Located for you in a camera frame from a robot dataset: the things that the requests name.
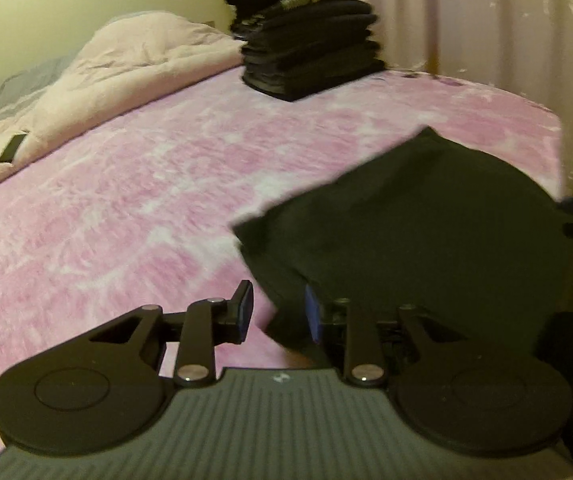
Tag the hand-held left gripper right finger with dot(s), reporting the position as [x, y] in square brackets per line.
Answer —
[312, 310]

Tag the grey blue pillow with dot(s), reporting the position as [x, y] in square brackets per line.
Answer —
[11, 90]

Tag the pink floral blanket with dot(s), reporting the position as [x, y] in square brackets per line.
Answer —
[116, 220]

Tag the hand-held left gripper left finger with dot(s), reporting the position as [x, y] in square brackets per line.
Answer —
[246, 307]

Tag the stack of folded dark clothes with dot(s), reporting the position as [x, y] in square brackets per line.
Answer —
[311, 45]

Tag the small black flat device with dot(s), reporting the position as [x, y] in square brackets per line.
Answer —
[12, 148]

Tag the pale beaded curtain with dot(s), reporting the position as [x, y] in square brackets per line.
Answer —
[491, 20]

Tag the pale pink quilt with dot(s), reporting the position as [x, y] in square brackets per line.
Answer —
[131, 70]

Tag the black long-sleeve shirt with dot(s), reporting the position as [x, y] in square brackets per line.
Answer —
[416, 220]

